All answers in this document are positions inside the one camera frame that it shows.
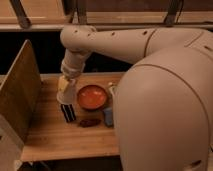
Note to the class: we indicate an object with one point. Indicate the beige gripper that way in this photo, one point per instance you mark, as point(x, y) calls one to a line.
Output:
point(70, 73)

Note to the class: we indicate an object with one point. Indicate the white ceramic cup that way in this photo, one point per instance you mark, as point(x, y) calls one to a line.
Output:
point(67, 97)

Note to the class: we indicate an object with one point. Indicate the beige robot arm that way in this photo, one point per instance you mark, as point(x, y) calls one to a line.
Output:
point(163, 105)

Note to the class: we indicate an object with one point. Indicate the black striped eraser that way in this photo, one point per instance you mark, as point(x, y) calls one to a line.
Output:
point(68, 112)

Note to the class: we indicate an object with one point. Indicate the orange red bowl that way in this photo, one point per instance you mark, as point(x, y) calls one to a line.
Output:
point(92, 97)

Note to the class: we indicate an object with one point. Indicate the left wooden side panel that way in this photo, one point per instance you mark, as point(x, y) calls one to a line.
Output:
point(19, 91)

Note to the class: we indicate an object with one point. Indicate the dark red brown object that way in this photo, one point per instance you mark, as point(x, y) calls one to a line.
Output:
point(89, 122)

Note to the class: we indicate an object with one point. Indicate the small white bottle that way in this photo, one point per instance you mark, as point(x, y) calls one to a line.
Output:
point(112, 89)

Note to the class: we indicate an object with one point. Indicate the blue sponge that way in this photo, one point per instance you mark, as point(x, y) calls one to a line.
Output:
point(108, 117)

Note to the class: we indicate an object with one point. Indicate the wooden shelf rail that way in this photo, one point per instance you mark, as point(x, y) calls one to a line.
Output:
point(53, 15)

